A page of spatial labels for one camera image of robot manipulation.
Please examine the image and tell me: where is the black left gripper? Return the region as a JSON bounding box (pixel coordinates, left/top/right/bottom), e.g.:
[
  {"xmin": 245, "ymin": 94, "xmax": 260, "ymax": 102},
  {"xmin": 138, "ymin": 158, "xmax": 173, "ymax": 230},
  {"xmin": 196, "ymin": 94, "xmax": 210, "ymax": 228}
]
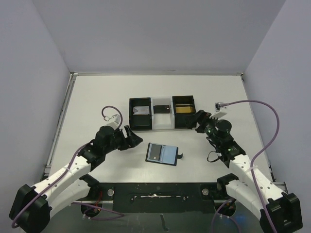
[{"xmin": 104, "ymin": 125, "xmax": 142, "ymax": 154}]

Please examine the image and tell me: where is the black leather card holder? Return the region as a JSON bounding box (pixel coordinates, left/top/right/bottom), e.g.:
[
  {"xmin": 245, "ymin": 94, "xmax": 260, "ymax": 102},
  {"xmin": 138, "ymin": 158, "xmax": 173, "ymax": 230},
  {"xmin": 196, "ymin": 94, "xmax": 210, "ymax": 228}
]
[{"xmin": 145, "ymin": 143, "xmax": 183, "ymax": 166}]

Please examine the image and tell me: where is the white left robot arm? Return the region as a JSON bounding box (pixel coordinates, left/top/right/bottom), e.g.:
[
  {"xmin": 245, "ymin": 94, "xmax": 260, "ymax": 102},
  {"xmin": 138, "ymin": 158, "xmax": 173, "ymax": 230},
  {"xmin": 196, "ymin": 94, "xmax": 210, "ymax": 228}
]
[{"xmin": 9, "ymin": 125, "xmax": 143, "ymax": 233}]

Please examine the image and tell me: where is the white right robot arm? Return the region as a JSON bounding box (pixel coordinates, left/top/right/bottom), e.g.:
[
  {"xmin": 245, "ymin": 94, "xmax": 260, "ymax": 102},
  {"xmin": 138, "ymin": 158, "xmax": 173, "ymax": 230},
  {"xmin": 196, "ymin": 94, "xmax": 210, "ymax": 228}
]
[{"xmin": 186, "ymin": 110, "xmax": 303, "ymax": 233}]

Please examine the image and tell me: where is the gold credit card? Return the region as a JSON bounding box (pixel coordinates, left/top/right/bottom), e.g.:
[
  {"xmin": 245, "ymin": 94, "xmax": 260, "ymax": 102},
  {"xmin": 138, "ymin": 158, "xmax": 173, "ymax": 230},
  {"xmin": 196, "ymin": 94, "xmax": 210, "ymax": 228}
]
[{"xmin": 175, "ymin": 104, "xmax": 195, "ymax": 114}]

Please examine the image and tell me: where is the silver credit card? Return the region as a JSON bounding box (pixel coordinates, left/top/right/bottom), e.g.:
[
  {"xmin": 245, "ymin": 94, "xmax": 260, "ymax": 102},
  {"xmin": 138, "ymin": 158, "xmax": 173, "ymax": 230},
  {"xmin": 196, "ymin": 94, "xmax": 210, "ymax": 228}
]
[{"xmin": 133, "ymin": 106, "xmax": 150, "ymax": 115}]

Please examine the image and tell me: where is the black credit card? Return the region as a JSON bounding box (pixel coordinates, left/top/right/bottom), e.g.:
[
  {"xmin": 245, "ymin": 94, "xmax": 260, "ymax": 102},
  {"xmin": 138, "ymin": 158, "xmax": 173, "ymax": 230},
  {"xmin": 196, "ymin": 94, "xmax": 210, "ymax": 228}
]
[{"xmin": 154, "ymin": 105, "xmax": 171, "ymax": 114}]

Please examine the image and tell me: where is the black right bin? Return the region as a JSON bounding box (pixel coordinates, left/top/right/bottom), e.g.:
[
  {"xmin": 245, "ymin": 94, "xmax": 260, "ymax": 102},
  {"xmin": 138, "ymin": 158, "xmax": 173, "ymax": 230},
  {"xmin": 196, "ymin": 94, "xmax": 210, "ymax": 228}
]
[{"xmin": 172, "ymin": 95, "xmax": 196, "ymax": 129}]

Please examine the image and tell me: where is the black bin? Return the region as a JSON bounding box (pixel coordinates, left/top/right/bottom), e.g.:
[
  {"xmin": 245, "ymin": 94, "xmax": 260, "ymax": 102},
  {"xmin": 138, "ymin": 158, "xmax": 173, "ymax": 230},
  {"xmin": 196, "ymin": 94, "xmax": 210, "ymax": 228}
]
[
  {"xmin": 129, "ymin": 97, "xmax": 152, "ymax": 131},
  {"xmin": 172, "ymin": 95, "xmax": 196, "ymax": 129}
]

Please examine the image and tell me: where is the black left bin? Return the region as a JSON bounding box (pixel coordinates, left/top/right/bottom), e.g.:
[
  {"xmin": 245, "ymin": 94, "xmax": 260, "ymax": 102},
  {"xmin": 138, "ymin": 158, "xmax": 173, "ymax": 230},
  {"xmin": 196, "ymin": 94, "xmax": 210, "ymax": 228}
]
[{"xmin": 129, "ymin": 97, "xmax": 152, "ymax": 131}]

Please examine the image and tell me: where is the white middle bin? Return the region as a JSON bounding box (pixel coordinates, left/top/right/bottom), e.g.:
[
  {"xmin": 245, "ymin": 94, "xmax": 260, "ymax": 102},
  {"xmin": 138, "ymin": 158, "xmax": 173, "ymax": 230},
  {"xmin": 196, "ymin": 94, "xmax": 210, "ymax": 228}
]
[{"xmin": 151, "ymin": 96, "xmax": 175, "ymax": 131}]

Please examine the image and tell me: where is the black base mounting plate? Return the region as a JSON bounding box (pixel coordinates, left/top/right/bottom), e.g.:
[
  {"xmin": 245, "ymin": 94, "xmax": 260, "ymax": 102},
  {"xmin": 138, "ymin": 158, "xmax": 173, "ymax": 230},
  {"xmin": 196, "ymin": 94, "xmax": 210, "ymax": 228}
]
[{"xmin": 79, "ymin": 183, "xmax": 230, "ymax": 214}]

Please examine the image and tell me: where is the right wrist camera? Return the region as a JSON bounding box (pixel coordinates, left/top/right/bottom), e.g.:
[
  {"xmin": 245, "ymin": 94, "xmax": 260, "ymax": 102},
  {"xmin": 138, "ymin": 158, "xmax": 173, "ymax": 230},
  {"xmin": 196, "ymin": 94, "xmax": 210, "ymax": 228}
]
[{"xmin": 209, "ymin": 102, "xmax": 228, "ymax": 120}]

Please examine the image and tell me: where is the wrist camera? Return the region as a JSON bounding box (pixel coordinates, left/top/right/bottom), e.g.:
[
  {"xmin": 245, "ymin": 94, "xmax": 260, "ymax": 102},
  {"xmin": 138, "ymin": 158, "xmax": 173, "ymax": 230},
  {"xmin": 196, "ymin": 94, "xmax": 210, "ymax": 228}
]
[
  {"xmin": 104, "ymin": 114, "xmax": 121, "ymax": 129},
  {"xmin": 209, "ymin": 102, "xmax": 228, "ymax": 120}
]

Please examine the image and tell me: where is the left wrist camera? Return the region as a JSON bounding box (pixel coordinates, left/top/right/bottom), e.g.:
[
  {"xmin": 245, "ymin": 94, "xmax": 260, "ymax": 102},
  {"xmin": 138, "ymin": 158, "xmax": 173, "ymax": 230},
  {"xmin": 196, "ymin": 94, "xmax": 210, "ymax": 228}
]
[{"xmin": 104, "ymin": 114, "xmax": 121, "ymax": 129}]

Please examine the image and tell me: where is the aluminium frame rail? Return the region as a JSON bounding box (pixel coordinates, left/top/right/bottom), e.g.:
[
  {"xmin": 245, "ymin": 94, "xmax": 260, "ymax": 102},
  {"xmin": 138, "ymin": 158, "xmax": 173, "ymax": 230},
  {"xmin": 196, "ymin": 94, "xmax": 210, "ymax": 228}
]
[{"xmin": 43, "ymin": 72, "xmax": 77, "ymax": 176}]

